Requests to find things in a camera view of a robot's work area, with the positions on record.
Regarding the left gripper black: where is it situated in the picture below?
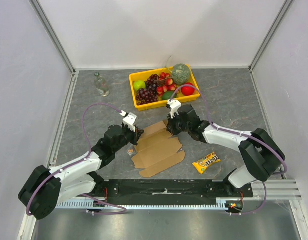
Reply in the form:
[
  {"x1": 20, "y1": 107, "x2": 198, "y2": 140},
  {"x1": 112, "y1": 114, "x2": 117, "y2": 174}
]
[{"x1": 113, "y1": 123, "x2": 145, "y2": 153}]

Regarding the brown cardboard box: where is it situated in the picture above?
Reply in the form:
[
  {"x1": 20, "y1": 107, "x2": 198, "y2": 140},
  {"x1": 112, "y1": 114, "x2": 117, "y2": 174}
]
[{"x1": 131, "y1": 120, "x2": 186, "y2": 178}]

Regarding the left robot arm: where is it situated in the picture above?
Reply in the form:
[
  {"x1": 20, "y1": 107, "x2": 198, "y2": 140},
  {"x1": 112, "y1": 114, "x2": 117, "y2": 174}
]
[{"x1": 18, "y1": 124, "x2": 145, "y2": 220}]

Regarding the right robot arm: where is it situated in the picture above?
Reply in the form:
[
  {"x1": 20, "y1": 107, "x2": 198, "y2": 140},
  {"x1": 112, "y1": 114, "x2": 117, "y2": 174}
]
[{"x1": 166, "y1": 100, "x2": 286, "y2": 197}]

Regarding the green lime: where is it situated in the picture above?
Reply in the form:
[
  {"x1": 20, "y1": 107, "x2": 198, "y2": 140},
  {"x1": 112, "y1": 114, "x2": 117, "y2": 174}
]
[{"x1": 161, "y1": 91, "x2": 175, "y2": 101}]

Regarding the red apple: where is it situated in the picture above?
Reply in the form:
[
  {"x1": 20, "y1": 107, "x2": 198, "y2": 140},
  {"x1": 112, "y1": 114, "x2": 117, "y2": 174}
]
[{"x1": 181, "y1": 82, "x2": 195, "y2": 96}]

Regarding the dark purple grape bunch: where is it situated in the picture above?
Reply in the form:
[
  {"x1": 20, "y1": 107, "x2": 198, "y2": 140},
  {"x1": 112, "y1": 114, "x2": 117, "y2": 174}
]
[{"x1": 135, "y1": 74, "x2": 159, "y2": 106}]

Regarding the yellow plastic tray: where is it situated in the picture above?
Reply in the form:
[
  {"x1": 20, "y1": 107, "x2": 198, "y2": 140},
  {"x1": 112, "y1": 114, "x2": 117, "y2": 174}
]
[{"x1": 129, "y1": 63, "x2": 200, "y2": 111}]

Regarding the yellow candy bag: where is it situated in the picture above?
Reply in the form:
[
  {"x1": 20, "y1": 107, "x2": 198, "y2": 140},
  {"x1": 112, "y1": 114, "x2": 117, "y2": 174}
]
[{"x1": 192, "y1": 152, "x2": 221, "y2": 174}]

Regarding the green apple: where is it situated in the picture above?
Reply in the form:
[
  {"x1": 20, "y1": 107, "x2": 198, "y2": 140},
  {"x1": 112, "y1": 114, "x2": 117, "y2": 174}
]
[{"x1": 133, "y1": 80, "x2": 146, "y2": 91}]

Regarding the green netted melon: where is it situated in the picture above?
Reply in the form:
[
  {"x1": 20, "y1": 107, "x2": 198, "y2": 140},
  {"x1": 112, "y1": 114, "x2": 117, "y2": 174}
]
[{"x1": 171, "y1": 63, "x2": 191, "y2": 85}]

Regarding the clear glass bottle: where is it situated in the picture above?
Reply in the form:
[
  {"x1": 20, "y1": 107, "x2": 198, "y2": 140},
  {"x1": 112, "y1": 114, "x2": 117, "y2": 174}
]
[{"x1": 94, "y1": 72, "x2": 110, "y2": 97}]

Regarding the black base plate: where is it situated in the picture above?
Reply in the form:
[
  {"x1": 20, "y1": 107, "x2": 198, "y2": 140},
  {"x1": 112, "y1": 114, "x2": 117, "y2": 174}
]
[{"x1": 90, "y1": 179, "x2": 254, "y2": 198}]

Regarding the grey slotted cable duct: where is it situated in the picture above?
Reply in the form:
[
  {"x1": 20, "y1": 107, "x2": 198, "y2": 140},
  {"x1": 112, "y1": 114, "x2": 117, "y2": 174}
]
[{"x1": 55, "y1": 197, "x2": 233, "y2": 211}]

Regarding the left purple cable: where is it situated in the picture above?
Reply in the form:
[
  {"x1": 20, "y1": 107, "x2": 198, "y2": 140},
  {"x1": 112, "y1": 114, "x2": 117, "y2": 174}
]
[{"x1": 26, "y1": 102, "x2": 129, "y2": 216}]

